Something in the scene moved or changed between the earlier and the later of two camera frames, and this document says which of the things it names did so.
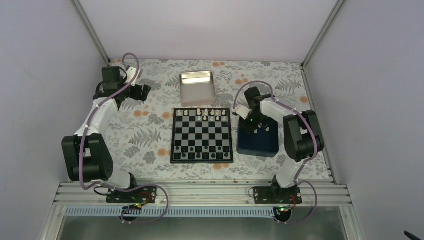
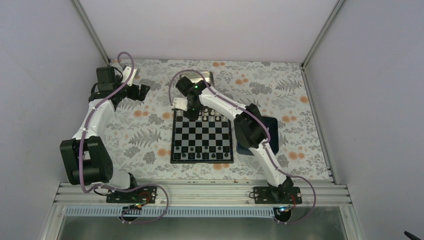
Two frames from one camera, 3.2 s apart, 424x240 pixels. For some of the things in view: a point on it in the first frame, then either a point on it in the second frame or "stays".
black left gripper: (136, 95) stays
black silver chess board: (202, 135) stays
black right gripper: (248, 128) to (192, 116)
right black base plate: (273, 195) stays
